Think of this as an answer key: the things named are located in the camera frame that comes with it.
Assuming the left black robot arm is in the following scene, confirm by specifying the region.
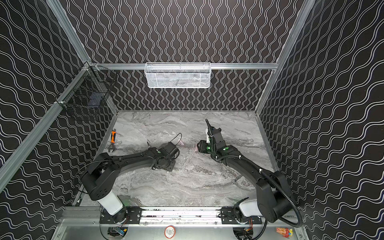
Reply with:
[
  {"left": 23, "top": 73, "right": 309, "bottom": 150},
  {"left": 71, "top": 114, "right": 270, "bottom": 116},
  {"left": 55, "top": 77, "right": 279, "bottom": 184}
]
[{"left": 80, "top": 142, "right": 180, "bottom": 222}]

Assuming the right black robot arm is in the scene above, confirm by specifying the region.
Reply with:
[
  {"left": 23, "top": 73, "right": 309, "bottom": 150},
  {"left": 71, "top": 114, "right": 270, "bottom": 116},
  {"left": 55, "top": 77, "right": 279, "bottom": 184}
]
[{"left": 197, "top": 125, "right": 302, "bottom": 226}]

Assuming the red white round sticker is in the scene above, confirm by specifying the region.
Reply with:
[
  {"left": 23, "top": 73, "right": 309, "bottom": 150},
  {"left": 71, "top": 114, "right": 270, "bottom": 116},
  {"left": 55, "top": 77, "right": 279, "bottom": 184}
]
[{"left": 164, "top": 226, "right": 176, "bottom": 240}]

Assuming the orange red small object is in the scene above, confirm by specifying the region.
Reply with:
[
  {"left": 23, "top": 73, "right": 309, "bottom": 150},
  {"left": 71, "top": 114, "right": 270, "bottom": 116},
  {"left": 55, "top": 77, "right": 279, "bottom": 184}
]
[{"left": 276, "top": 228, "right": 294, "bottom": 238}]

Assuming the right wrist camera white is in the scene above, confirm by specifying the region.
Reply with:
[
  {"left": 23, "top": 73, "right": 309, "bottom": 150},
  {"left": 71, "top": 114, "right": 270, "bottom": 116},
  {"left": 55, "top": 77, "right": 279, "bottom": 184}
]
[{"left": 205, "top": 128, "right": 211, "bottom": 144}]

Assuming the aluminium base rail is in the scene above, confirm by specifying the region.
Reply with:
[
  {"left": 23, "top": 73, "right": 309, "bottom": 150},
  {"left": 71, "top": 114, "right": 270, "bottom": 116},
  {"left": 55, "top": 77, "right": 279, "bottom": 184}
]
[{"left": 60, "top": 207, "right": 265, "bottom": 227}]

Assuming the orange handled adjustable wrench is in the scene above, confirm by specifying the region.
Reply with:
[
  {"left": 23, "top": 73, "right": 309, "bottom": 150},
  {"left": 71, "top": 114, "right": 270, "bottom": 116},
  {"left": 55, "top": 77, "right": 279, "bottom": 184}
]
[{"left": 108, "top": 129, "right": 117, "bottom": 153}]

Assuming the white mesh wire basket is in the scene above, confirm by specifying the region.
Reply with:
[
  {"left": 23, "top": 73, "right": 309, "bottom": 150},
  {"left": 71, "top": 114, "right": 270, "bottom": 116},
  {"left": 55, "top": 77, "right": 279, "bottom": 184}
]
[{"left": 144, "top": 62, "right": 212, "bottom": 89}]

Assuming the black corrugated cable conduit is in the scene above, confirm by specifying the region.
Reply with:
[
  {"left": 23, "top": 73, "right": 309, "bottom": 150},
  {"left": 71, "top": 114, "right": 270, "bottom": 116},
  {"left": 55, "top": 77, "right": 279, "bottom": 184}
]
[{"left": 204, "top": 118, "right": 304, "bottom": 228}]

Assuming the black wire basket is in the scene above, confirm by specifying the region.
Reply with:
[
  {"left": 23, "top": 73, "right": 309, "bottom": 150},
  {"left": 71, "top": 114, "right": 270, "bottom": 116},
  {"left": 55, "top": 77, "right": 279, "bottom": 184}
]
[{"left": 58, "top": 63, "right": 118, "bottom": 122}]

